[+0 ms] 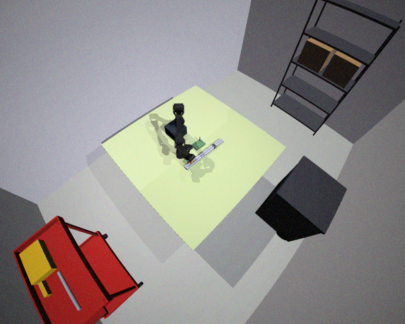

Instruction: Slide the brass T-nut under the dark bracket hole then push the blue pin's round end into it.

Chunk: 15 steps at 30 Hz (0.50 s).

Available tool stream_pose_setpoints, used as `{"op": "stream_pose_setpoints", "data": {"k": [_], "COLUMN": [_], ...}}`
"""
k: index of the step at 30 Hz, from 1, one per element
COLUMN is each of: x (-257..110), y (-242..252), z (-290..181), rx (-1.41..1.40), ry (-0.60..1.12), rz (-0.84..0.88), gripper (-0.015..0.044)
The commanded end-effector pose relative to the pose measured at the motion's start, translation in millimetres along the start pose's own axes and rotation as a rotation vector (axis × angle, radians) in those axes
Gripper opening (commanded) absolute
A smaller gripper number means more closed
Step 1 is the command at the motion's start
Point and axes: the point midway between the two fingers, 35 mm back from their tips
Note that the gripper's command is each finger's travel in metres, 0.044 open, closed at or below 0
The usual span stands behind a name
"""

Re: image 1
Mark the grey slotted metal rail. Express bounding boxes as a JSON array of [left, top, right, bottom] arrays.
[[185, 138, 223, 170]]

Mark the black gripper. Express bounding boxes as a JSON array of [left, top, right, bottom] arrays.
[[184, 148, 196, 162]]

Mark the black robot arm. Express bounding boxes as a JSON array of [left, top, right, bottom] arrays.
[[172, 103, 193, 159]]

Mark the green rectangular tray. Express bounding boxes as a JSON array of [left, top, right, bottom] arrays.
[[192, 139, 206, 150]]

